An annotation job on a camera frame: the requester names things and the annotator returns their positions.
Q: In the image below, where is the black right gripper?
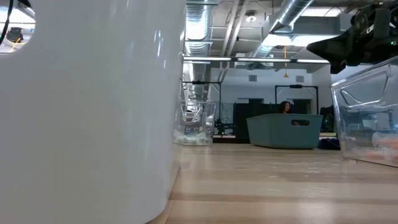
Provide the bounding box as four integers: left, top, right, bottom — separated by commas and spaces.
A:
306, 3, 398, 75

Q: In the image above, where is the wide clear plastic bin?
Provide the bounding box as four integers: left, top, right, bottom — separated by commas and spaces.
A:
330, 55, 398, 169

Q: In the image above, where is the narrow clear plastic bin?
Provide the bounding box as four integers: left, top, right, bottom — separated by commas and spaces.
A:
174, 100, 217, 147

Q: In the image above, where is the green toothbrush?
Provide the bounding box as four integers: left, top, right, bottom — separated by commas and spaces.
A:
173, 130, 212, 146

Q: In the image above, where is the white plastic bin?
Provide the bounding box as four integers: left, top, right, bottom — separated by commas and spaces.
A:
0, 0, 187, 224

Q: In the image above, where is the person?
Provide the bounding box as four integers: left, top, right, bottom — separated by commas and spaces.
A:
277, 101, 292, 114

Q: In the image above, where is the long ceiling light bar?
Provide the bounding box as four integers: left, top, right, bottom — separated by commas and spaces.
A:
183, 55, 330, 65

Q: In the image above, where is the teal plastic bin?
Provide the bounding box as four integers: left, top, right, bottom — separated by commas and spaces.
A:
246, 113, 324, 149

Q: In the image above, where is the black station frame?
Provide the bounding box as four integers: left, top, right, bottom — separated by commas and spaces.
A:
274, 83, 319, 115

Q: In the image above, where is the yellow hanging cord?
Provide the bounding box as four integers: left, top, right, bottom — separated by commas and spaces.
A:
282, 45, 289, 78

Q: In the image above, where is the slim silver ventilation duct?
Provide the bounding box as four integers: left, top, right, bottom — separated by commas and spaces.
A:
248, 0, 315, 60

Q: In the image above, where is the wide silver ventilation duct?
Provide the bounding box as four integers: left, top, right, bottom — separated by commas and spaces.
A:
185, 2, 214, 100

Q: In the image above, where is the black ceiling cable reel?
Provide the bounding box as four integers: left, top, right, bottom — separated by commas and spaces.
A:
6, 27, 25, 52

